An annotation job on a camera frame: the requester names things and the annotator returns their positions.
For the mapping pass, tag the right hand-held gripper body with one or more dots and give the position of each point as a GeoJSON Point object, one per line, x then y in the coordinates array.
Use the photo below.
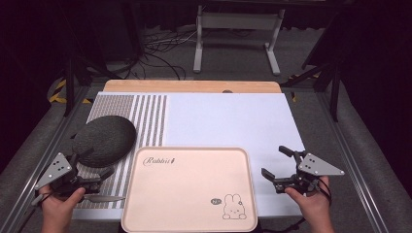
{"type": "Point", "coordinates": [315, 166]}

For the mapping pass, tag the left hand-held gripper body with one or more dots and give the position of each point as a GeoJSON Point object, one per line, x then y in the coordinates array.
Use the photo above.
{"type": "Point", "coordinates": [54, 169]}

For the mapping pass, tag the dark grey oval woven pad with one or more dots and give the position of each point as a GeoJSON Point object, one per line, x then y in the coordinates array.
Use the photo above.
{"type": "Point", "coordinates": [107, 137]}

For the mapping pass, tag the person's left hand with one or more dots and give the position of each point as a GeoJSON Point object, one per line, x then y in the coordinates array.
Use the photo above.
{"type": "Point", "coordinates": [60, 203]}

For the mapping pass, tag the person's right hand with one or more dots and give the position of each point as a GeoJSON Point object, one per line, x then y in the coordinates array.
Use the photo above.
{"type": "Point", "coordinates": [311, 202]}

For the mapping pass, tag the grey metal knife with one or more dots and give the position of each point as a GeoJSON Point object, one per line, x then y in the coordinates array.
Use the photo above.
{"type": "Point", "coordinates": [107, 198]}

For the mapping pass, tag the yellow black hazard tape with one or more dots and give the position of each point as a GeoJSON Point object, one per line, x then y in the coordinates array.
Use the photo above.
{"type": "Point", "coordinates": [58, 93]}

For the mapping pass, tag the white mat with striped section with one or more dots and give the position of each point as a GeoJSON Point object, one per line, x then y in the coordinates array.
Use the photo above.
{"type": "Point", "coordinates": [226, 119]}

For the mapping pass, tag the black tripod stand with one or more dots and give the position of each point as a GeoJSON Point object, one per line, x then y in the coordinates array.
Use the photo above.
{"type": "Point", "coordinates": [335, 90]}
{"type": "Point", "coordinates": [69, 84]}

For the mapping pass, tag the pink tray with rabbit print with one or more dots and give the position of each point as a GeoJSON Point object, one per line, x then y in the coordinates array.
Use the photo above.
{"type": "Point", "coordinates": [188, 187]}

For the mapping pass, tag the wooden table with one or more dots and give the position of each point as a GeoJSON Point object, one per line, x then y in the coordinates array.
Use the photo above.
{"type": "Point", "coordinates": [188, 86]}

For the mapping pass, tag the white metal stand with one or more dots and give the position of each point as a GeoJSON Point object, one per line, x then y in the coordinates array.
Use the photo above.
{"type": "Point", "coordinates": [238, 20]}

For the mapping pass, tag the aluminium floor rail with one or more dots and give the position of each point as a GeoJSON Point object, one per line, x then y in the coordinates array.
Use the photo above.
{"type": "Point", "coordinates": [39, 161]}
{"type": "Point", "coordinates": [353, 161]}

